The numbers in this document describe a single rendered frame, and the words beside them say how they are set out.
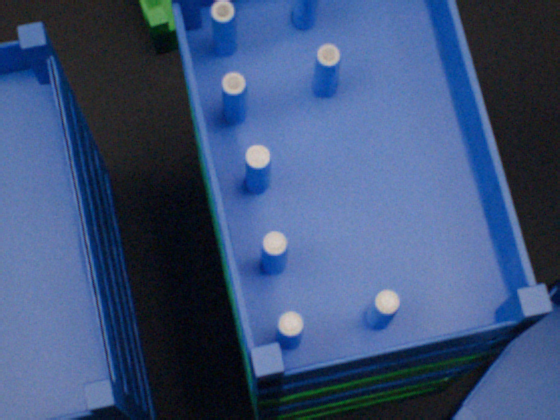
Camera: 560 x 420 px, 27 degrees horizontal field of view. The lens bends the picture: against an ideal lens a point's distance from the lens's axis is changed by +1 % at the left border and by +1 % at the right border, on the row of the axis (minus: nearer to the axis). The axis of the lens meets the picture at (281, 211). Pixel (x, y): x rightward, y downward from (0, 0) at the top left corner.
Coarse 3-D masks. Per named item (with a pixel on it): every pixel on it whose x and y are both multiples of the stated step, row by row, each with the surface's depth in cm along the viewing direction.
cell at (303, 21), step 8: (296, 0) 86; (304, 0) 85; (312, 0) 85; (296, 8) 87; (304, 8) 86; (312, 8) 86; (296, 16) 88; (304, 16) 87; (312, 16) 88; (296, 24) 89; (304, 24) 89; (312, 24) 89
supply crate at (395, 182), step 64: (192, 0) 85; (256, 0) 91; (320, 0) 91; (384, 0) 91; (448, 0) 85; (192, 64) 84; (256, 64) 89; (384, 64) 89; (448, 64) 89; (256, 128) 88; (320, 128) 88; (384, 128) 88; (448, 128) 88; (320, 192) 87; (384, 192) 87; (448, 192) 87; (256, 256) 85; (320, 256) 85; (384, 256) 86; (448, 256) 86; (512, 256) 82; (256, 320) 84; (320, 320) 84; (448, 320) 84; (512, 320) 79; (256, 384) 80
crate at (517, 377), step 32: (544, 320) 125; (512, 352) 124; (544, 352) 124; (480, 384) 118; (512, 384) 123; (544, 384) 123; (448, 416) 121; (480, 416) 122; (512, 416) 122; (544, 416) 122
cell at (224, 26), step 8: (224, 0) 84; (216, 8) 84; (224, 8) 83; (232, 8) 84; (216, 16) 83; (224, 16) 83; (232, 16) 83; (216, 24) 84; (224, 24) 84; (232, 24) 84; (216, 32) 85; (224, 32) 85; (232, 32) 85; (216, 40) 87; (224, 40) 86; (232, 40) 87; (216, 48) 88; (224, 48) 88; (232, 48) 88; (224, 56) 89
